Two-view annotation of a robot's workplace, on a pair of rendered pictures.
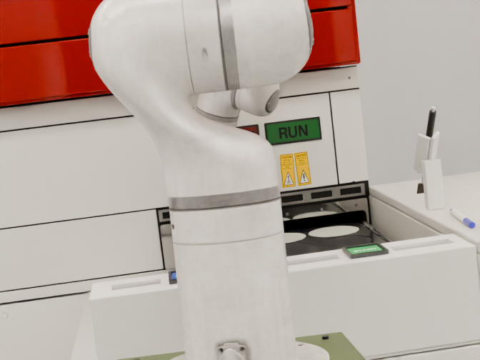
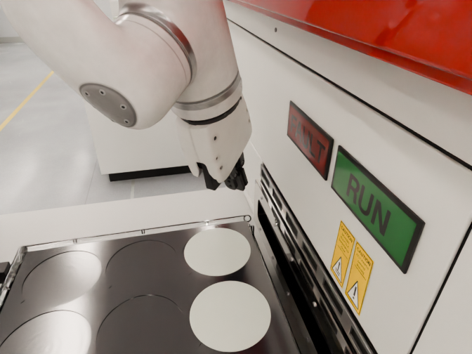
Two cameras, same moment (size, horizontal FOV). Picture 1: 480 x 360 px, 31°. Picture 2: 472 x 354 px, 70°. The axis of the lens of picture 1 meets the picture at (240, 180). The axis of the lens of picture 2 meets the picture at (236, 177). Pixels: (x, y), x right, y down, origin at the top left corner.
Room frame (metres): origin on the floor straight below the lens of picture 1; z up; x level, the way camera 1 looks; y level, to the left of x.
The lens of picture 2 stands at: (1.69, -0.33, 1.26)
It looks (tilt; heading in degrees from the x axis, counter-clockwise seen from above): 32 degrees down; 83
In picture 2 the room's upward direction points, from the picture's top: straight up
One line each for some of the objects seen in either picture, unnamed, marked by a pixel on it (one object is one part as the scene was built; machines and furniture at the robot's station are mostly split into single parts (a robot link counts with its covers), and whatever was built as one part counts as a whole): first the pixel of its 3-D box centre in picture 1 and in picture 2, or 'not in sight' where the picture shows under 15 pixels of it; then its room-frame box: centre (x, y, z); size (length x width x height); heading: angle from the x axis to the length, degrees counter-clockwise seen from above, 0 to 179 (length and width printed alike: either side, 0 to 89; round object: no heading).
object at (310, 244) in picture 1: (289, 250); (141, 331); (1.61, -0.08, 0.90); 0.34 x 0.34 x 0.01; 5
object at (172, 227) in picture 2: not in sight; (142, 233); (1.59, 0.10, 0.90); 0.37 x 0.01 x 0.01; 5
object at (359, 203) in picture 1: (266, 232); (302, 291); (1.81, -0.04, 0.89); 0.44 x 0.02 x 0.10; 95
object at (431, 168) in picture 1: (428, 169); not in sight; (1.52, -0.33, 1.03); 0.06 x 0.04 x 0.13; 5
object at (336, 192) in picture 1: (262, 202); (311, 256); (1.82, -0.04, 0.96); 0.44 x 0.01 x 0.02; 95
